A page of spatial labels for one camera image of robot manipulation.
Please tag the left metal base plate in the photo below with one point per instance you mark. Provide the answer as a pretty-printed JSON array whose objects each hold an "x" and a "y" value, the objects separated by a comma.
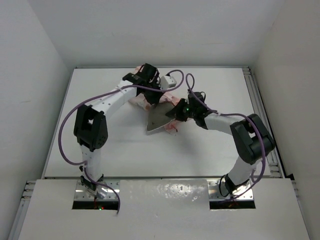
[{"x": 102, "y": 194}]

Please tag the right aluminium frame rail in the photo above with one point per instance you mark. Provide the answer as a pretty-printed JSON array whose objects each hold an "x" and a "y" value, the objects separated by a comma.
[{"x": 273, "y": 158}]

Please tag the pink cartoon pillowcase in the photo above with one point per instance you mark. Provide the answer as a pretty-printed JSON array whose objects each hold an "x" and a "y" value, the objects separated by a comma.
[{"x": 166, "y": 97}]

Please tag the left aluminium frame rail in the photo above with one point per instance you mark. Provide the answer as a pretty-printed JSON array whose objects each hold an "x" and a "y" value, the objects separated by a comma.
[{"x": 22, "y": 210}]

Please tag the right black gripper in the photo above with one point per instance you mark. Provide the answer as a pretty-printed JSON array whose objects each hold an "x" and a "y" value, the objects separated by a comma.
[{"x": 179, "y": 113}]

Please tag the white front cover board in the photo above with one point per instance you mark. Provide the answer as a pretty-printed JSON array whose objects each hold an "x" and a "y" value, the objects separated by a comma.
[{"x": 163, "y": 210}]

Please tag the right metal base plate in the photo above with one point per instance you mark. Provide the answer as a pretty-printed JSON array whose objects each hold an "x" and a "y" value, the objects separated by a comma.
[{"x": 217, "y": 192}]

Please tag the rear aluminium frame rail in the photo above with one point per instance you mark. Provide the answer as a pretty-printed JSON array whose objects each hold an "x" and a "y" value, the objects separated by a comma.
[{"x": 159, "y": 66}]

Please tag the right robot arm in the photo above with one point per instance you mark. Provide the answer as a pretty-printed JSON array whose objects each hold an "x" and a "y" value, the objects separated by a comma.
[{"x": 252, "y": 140}]

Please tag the aluminium frame rail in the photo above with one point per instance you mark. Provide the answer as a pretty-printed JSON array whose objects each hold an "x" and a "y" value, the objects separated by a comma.
[
  {"x": 22, "y": 210},
  {"x": 273, "y": 158},
  {"x": 159, "y": 66}
]

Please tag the grey pillow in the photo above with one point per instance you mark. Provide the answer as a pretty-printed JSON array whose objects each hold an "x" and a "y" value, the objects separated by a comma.
[{"x": 157, "y": 117}]

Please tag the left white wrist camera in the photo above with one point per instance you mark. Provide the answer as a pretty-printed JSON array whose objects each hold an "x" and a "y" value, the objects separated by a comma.
[{"x": 167, "y": 82}]

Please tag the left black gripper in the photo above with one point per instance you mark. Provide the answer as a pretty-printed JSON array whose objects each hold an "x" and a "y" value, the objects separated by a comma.
[{"x": 155, "y": 99}]

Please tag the metal base plate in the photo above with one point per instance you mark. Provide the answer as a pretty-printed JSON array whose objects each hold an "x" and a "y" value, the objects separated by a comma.
[
  {"x": 217, "y": 192},
  {"x": 102, "y": 194}
]

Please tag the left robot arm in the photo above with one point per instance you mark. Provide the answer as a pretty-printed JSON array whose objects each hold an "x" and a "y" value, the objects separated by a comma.
[{"x": 90, "y": 128}]

